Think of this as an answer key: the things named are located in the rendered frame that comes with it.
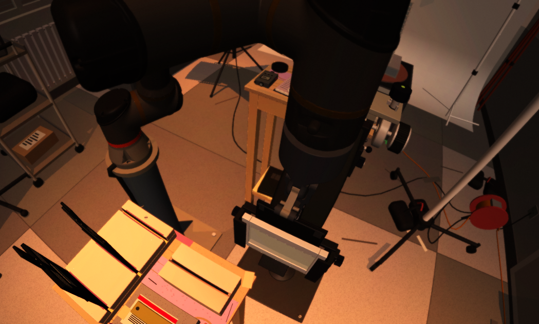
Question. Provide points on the white pole black light stand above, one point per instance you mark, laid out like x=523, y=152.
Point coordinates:
x=489, y=153

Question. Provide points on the metal wheeled trolley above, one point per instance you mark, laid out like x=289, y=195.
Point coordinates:
x=49, y=103

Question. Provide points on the black round lens cap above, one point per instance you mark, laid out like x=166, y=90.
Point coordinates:
x=280, y=67

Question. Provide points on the black view camera body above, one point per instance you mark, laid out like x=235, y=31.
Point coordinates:
x=336, y=180

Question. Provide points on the wooden dark slide rest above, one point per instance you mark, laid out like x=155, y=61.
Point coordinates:
x=202, y=276

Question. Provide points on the yellow red card box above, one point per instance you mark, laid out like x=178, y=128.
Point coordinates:
x=154, y=313

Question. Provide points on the small black camera knob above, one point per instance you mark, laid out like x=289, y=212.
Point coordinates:
x=338, y=260

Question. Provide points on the pink notebook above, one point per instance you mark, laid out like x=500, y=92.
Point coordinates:
x=283, y=83

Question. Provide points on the brown round disc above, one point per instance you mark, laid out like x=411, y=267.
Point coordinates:
x=397, y=74

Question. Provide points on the white radiator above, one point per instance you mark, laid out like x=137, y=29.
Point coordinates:
x=40, y=54

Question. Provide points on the black tripod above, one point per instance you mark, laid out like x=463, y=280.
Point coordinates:
x=226, y=67

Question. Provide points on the black lock knob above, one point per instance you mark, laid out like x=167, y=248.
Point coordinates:
x=400, y=93

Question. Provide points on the white paper backdrop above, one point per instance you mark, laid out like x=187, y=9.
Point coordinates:
x=440, y=49

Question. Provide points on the pink mat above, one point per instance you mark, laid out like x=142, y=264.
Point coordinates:
x=179, y=294

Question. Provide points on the light wooden side table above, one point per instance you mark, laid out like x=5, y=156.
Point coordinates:
x=260, y=117

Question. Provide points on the wooden film holder rack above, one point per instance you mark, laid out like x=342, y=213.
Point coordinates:
x=116, y=252

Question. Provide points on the brown cardboard box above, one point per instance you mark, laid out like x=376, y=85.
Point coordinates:
x=35, y=143

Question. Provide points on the black cushion bag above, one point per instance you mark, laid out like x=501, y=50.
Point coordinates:
x=6, y=96

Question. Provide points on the black sandbag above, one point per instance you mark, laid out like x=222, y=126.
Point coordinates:
x=402, y=216

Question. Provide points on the black film holder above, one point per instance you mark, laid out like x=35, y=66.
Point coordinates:
x=58, y=274
x=99, y=238

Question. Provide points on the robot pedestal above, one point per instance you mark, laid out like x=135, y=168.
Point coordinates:
x=150, y=193

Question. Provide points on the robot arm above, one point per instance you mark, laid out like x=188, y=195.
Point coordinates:
x=332, y=67

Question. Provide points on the black light meter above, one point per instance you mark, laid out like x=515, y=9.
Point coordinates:
x=266, y=78

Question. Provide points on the white backdrop stand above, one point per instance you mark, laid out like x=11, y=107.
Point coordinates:
x=485, y=56

